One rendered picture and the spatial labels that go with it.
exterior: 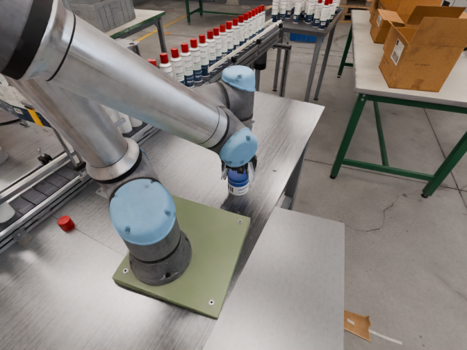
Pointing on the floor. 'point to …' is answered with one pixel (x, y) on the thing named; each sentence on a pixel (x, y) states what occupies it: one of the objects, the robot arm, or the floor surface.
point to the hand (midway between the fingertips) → (238, 177)
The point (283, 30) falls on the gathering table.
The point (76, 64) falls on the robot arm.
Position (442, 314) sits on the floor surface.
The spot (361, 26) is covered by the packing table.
